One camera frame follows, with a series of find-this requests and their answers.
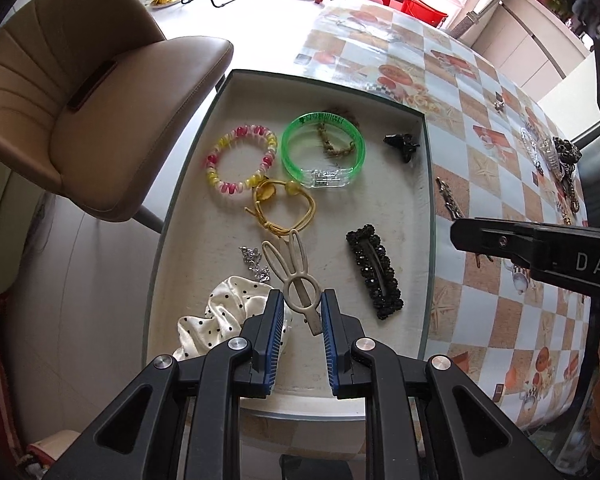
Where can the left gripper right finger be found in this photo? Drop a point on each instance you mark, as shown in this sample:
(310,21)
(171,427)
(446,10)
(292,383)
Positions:
(424,419)

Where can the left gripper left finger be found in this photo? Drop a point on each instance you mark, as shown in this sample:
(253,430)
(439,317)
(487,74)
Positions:
(180,419)

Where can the cream polka dot scrunchie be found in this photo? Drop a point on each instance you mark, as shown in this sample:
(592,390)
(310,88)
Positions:
(229,306)

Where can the black beaded rectangular hair clip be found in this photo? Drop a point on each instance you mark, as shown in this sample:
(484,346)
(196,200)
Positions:
(379,277)

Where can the beige bunny ear hair clip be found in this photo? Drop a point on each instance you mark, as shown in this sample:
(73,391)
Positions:
(301,291)

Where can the green translucent bangle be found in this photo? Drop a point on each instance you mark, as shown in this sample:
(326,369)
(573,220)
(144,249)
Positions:
(322,150)

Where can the patterned checkered tablecloth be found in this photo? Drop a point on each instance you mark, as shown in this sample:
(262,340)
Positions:
(520,340)

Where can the silver dark hair clip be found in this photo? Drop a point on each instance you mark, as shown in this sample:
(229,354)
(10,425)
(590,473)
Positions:
(450,203)

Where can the small silver charm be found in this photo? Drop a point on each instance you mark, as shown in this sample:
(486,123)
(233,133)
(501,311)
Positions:
(499,103)

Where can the black claw hair clip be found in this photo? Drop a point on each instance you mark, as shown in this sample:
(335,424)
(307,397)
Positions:
(404,143)

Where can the white cabinet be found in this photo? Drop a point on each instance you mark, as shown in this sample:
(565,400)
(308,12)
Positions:
(530,45)

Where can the red plastic bucket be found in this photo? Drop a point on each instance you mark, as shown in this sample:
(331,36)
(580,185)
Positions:
(424,13)

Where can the beige upholstered chair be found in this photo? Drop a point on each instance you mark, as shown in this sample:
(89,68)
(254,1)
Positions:
(93,97)

